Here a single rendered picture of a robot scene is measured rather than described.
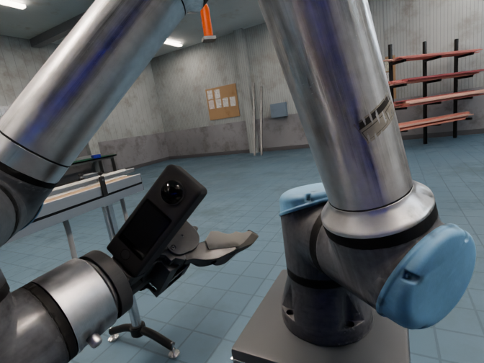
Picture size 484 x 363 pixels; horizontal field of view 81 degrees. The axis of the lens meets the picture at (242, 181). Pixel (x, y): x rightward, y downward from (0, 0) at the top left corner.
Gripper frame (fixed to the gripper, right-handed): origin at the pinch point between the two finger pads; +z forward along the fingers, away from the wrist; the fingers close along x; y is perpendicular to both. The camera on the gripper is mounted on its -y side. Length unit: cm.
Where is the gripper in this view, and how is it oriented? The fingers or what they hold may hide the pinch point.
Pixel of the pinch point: (222, 198)
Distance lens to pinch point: 42.8
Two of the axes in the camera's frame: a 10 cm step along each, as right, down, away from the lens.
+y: -4.3, 7.0, 5.7
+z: 5.2, -3.3, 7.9
